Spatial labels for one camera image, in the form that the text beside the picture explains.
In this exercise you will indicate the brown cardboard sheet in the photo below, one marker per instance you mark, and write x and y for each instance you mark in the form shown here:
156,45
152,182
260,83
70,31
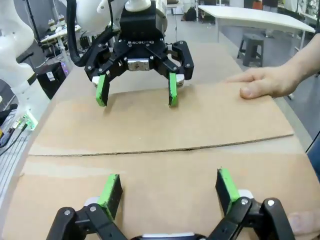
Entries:
162,130

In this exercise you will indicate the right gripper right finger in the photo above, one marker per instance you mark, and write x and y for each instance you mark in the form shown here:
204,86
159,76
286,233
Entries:
227,190

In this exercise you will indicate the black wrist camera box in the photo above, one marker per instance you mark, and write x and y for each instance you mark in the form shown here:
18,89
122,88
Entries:
137,23

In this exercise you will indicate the black backpack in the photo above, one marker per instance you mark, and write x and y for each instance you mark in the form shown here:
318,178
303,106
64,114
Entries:
190,14

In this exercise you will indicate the white long table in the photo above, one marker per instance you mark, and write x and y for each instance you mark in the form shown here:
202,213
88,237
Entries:
250,17

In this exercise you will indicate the person's dark blue clothing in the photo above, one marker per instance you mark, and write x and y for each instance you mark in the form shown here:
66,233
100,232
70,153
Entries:
315,160

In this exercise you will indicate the white connector box green lights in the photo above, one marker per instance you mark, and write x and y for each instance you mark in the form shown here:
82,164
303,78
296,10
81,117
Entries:
27,121

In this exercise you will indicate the grey plastic stool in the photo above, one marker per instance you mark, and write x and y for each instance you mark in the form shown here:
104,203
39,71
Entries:
250,50

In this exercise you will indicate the person's right forearm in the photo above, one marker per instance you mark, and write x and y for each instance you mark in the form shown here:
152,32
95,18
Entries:
311,57

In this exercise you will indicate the person's left hand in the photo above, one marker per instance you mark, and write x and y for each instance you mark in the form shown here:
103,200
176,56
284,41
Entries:
305,222

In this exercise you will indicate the person's right hand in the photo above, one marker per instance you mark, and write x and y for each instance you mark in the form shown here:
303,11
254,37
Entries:
275,80

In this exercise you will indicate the black computer case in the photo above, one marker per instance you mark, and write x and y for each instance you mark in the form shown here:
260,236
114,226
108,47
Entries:
50,80

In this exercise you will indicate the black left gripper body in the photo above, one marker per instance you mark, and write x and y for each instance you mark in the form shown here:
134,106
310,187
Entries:
140,50

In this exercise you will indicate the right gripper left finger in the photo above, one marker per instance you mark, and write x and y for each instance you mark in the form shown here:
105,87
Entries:
112,195

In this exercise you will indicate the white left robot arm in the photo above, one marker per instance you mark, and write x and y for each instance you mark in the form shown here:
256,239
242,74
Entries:
87,15

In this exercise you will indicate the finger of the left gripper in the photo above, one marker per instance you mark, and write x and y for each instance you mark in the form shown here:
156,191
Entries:
173,92
102,92

